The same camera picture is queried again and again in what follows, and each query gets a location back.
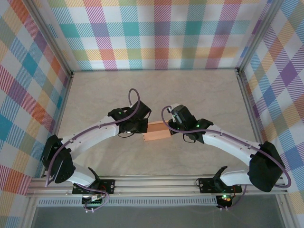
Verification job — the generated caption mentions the pink paper box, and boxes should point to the pink paper box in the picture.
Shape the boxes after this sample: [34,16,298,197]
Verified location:
[143,120,173,143]

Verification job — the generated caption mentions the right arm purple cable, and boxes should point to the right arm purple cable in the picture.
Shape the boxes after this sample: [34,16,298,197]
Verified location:
[161,106,292,211]

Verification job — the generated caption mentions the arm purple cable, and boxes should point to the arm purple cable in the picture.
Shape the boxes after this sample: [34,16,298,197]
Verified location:
[161,106,292,211]
[45,88,141,212]

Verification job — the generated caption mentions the aluminium frame rail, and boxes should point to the aluminium frame rail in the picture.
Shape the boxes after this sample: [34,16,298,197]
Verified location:
[26,175,289,198]

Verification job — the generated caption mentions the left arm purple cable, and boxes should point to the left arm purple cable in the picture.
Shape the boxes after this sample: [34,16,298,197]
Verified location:
[45,88,141,212]

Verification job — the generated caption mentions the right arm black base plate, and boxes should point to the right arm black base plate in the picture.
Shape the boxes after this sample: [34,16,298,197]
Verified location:
[198,177,242,193]

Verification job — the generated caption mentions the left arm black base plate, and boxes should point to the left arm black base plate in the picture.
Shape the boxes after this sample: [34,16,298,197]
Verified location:
[72,179,116,196]

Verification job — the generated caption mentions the slotted grey cable duct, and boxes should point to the slotted grey cable duct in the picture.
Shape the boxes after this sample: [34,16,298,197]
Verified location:
[37,198,219,207]

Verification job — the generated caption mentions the aluminium frame post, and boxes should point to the aluminium frame post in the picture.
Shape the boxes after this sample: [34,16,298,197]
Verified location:
[23,0,74,79]
[236,0,285,74]

